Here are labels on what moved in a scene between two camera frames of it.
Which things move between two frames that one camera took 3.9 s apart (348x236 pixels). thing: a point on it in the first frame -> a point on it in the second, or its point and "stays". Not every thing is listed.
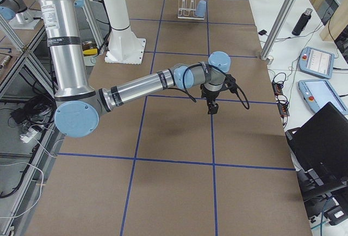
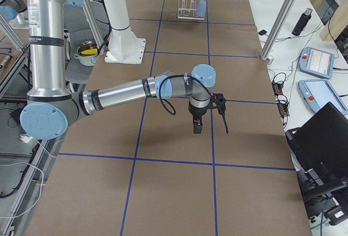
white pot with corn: (90, 51) stays
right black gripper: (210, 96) -> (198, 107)
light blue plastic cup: (200, 8) stays
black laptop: (319, 149) stays
